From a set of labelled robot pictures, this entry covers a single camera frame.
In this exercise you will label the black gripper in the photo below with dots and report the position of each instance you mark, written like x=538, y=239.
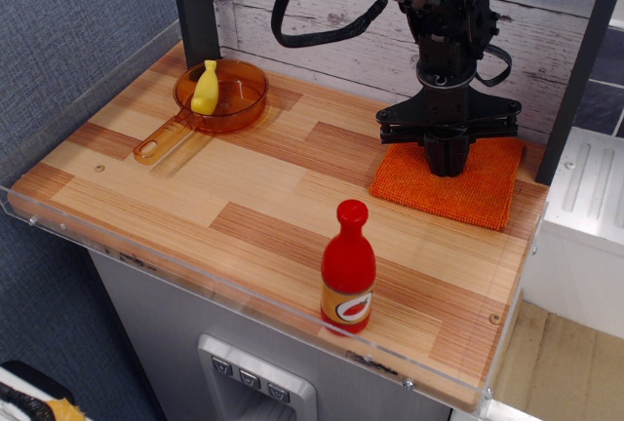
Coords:
x=458, y=115

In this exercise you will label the orange knitted cloth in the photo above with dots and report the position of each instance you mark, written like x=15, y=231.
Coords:
x=480, y=196

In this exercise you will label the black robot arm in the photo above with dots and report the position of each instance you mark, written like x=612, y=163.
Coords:
x=451, y=36

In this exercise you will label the red sauce bottle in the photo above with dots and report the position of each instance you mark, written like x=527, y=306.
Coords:
x=348, y=271

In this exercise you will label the white toy sink counter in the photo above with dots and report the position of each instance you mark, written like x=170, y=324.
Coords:
x=575, y=267

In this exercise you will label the orange transparent pan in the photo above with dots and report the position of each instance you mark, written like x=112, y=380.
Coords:
x=243, y=89

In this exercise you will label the yellow plastic fish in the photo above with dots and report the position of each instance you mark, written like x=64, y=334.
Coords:
x=206, y=94

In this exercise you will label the grey toy fridge cabinet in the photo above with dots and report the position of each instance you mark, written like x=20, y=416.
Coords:
x=207, y=359

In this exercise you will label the clear acrylic table guard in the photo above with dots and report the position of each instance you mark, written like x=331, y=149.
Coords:
x=245, y=217

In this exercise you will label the black and yellow object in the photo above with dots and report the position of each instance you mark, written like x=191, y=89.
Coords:
x=29, y=394

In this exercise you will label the dark grey right post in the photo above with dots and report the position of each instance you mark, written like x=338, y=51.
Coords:
x=580, y=74

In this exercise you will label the dark grey post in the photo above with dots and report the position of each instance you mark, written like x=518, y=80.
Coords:
x=198, y=28
x=580, y=74

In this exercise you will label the dark grey left post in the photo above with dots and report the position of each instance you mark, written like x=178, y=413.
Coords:
x=198, y=28

